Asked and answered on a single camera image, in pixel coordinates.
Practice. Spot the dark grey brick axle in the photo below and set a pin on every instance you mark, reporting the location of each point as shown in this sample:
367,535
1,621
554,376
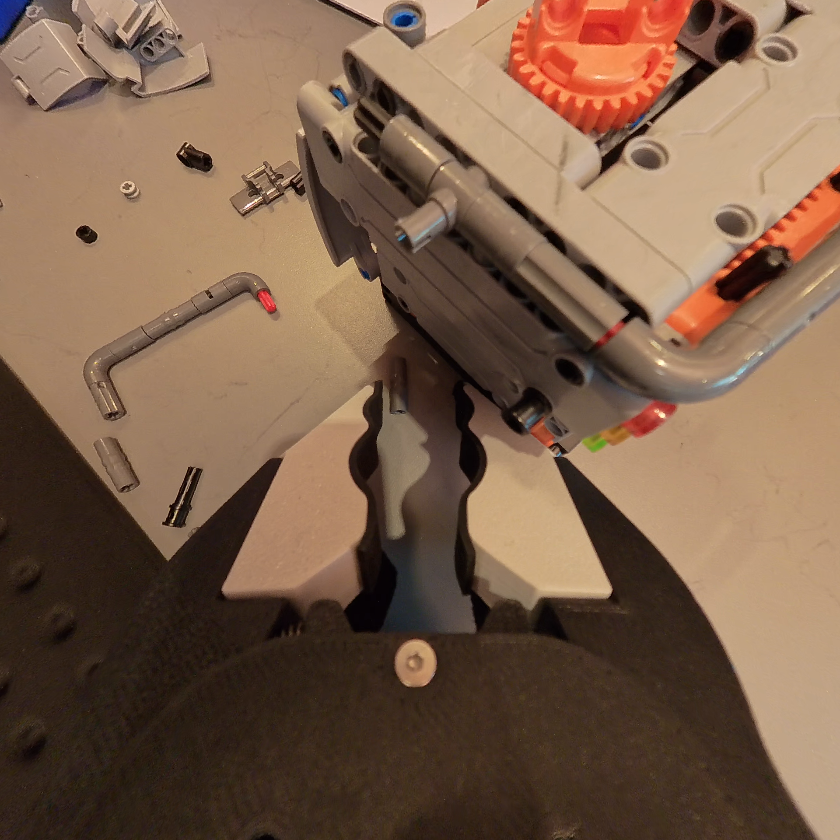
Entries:
398,387

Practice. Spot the short grey brick tube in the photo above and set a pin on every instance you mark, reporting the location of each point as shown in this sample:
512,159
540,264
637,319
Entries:
116,464

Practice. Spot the grey bent brick tube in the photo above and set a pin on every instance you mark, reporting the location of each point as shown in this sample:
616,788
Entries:
165,323

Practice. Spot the black perforated pad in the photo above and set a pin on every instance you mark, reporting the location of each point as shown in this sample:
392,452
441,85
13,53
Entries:
39,558

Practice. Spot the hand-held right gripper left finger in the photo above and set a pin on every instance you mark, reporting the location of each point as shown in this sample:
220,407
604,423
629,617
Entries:
302,525

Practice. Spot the grey curved brick panel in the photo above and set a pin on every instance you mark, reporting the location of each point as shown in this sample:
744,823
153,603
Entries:
47,61

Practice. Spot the black brick pin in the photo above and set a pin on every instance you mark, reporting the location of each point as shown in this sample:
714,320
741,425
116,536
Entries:
183,497

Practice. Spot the grey brick wing assembly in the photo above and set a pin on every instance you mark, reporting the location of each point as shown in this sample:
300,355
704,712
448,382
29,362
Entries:
172,71

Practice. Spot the grey track link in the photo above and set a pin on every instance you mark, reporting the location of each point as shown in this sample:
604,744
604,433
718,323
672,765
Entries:
261,189

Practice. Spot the grey brick model orange gear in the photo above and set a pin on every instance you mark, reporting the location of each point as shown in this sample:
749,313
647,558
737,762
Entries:
453,79

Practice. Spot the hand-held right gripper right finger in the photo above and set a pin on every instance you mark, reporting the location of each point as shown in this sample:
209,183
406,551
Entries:
538,531

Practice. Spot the small round black brick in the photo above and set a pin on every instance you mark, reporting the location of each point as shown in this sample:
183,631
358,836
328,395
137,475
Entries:
85,234

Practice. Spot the black brick connector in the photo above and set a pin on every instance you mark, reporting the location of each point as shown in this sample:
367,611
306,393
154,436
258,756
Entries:
194,156

